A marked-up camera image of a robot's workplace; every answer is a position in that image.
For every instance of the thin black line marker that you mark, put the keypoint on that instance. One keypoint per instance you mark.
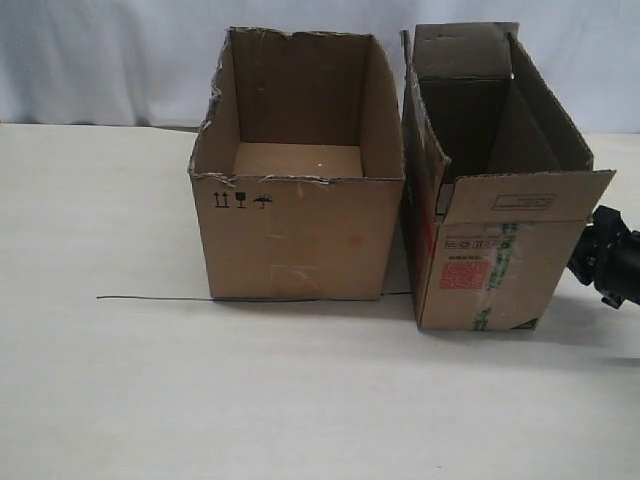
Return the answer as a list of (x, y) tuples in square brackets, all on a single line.
[(232, 300)]

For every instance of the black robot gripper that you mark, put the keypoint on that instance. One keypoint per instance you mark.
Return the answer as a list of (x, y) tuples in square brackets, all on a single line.
[(606, 256)]

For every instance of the large open cardboard box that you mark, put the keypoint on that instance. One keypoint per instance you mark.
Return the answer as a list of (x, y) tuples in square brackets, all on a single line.
[(297, 170)]

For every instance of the narrow cardboard box with tape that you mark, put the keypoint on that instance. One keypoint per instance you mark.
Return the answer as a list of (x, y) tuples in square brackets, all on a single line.
[(500, 183)]

